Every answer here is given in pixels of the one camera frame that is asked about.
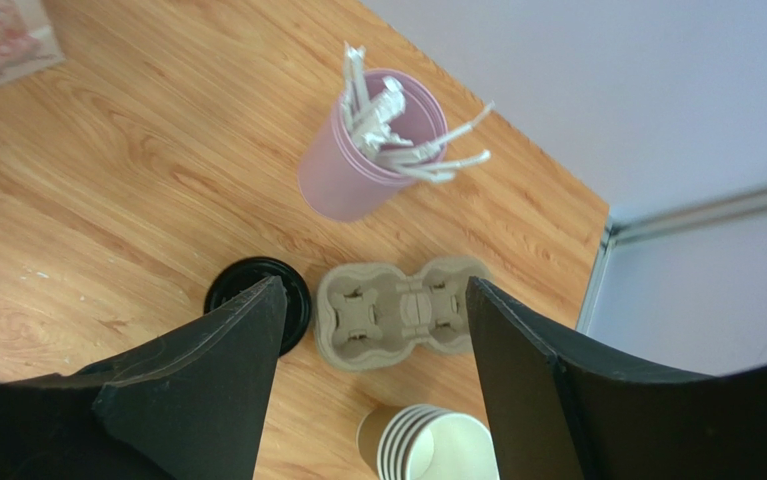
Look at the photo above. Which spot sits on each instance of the pink straw holder cup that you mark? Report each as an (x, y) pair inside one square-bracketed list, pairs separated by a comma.
[(334, 177)]

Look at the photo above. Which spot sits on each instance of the stack of paper cups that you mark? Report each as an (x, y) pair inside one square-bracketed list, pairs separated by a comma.
[(424, 441)]

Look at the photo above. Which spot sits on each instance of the white paper takeout bag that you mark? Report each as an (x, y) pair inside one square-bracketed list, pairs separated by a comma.
[(28, 43)]

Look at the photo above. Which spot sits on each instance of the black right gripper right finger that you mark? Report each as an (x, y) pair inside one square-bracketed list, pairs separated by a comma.
[(561, 405)]

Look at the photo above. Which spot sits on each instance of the right aluminium frame post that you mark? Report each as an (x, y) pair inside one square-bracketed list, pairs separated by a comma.
[(616, 234)]

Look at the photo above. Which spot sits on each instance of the lower pulp cup carrier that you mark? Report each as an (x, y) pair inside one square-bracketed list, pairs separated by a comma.
[(372, 315)]

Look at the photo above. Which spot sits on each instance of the stack of black lids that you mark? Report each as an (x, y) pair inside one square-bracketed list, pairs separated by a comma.
[(244, 273)]

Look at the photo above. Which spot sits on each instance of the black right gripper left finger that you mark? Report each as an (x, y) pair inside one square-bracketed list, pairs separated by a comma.
[(189, 404)]

